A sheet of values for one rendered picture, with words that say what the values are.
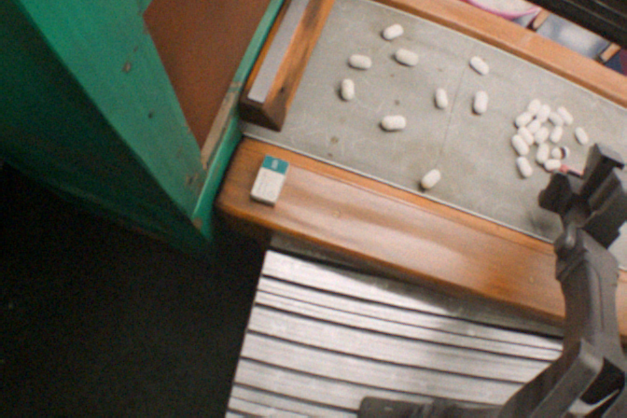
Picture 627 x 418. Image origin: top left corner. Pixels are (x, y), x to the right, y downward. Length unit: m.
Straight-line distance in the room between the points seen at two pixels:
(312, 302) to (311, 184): 0.19
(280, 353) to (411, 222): 0.28
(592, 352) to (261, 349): 0.53
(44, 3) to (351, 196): 0.59
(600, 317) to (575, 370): 0.10
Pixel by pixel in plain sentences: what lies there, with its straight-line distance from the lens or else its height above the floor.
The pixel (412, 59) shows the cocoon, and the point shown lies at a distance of 0.87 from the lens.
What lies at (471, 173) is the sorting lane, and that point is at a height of 0.74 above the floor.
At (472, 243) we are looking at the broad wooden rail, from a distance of 0.79.
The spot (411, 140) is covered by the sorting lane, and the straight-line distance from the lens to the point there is 0.83.
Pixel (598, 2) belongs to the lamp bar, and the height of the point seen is 1.08.
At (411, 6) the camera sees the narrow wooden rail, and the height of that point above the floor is 0.76.
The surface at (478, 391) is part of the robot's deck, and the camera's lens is 0.90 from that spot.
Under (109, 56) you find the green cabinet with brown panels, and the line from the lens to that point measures 0.34.
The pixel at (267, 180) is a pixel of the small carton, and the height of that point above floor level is 0.78.
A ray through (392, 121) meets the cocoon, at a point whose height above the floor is 0.76.
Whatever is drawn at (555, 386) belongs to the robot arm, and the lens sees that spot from 0.47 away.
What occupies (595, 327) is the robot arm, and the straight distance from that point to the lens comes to 0.53.
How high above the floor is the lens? 1.51
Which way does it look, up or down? 75 degrees down
